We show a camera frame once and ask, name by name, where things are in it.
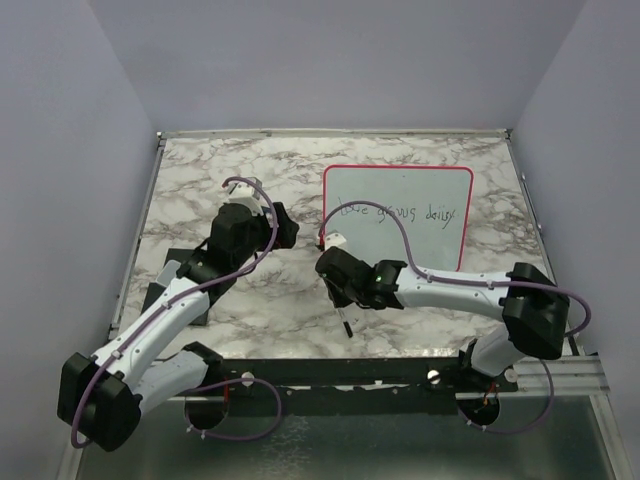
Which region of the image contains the white marker pen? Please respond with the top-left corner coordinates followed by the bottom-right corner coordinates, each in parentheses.
top-left (337, 308), bottom-right (354, 338)

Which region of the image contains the red framed whiteboard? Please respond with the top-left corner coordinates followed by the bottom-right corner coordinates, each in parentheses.
top-left (323, 165), bottom-right (474, 271)

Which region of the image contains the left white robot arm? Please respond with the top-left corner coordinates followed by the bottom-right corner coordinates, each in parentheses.
top-left (57, 202), bottom-right (299, 452)

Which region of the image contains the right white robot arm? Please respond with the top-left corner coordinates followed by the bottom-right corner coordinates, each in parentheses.
top-left (315, 247), bottom-right (570, 391)

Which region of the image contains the grey whiteboard eraser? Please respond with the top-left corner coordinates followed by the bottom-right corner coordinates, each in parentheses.
top-left (155, 260), bottom-right (181, 288)

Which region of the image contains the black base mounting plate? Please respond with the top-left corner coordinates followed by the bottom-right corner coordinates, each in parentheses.
top-left (183, 342), bottom-right (517, 416)

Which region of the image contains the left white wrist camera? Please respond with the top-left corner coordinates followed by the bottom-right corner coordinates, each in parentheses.
top-left (227, 181), bottom-right (263, 216)

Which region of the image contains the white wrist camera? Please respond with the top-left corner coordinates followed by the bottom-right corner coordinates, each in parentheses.
top-left (227, 181), bottom-right (263, 216)
top-left (324, 232), bottom-right (347, 250)

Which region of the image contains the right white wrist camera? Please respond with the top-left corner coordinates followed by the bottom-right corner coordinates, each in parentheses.
top-left (324, 232), bottom-right (347, 250)

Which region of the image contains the aluminium table frame rail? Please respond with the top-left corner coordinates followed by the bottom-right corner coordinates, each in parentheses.
top-left (106, 132), bottom-right (166, 340)

